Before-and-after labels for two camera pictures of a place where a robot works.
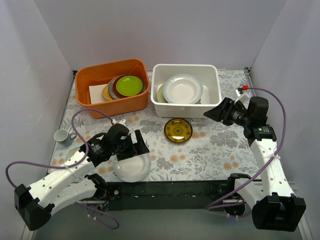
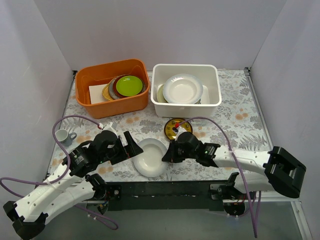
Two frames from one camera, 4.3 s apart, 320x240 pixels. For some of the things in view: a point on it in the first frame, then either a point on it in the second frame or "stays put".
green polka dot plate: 199,101 stays put
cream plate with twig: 160,97 stays put
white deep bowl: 182,88 stays put
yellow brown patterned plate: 178,130 stays put
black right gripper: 227,113 -> 175,151
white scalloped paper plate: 132,169 -> 150,163
